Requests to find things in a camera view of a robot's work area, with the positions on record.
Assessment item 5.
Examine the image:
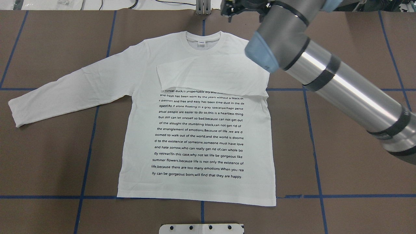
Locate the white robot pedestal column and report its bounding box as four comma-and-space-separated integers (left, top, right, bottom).
159, 223, 245, 234

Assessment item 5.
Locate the aluminium frame post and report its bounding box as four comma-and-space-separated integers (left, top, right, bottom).
196, 0, 212, 15

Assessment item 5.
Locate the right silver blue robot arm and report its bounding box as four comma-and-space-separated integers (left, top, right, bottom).
245, 0, 416, 164

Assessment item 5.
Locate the white long-sleeve printed shirt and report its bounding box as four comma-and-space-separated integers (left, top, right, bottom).
8, 32, 276, 206

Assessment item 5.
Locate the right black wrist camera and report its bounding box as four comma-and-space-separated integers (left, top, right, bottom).
220, 0, 272, 23

